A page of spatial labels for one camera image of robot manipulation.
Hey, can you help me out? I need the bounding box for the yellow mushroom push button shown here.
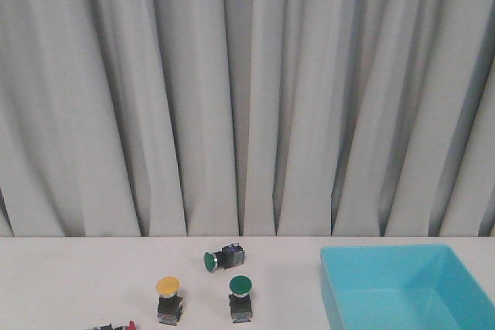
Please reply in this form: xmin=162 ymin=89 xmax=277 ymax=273
xmin=155 ymin=276 xmax=183 ymax=326

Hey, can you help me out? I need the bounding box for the lying green push button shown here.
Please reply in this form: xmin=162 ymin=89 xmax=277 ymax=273
xmin=203 ymin=243 xmax=245 ymax=273

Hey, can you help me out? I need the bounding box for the light blue plastic box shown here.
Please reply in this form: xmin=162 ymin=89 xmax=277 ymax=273
xmin=320 ymin=244 xmax=494 ymax=329

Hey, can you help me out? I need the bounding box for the red push button lying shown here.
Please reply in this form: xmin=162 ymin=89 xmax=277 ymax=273
xmin=85 ymin=320 xmax=137 ymax=330

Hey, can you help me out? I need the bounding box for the white pleated curtain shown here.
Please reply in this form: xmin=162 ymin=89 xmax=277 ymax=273
xmin=1 ymin=0 xmax=494 ymax=237

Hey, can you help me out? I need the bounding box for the upright green push button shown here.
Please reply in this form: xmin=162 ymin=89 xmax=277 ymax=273
xmin=228 ymin=275 xmax=253 ymax=323

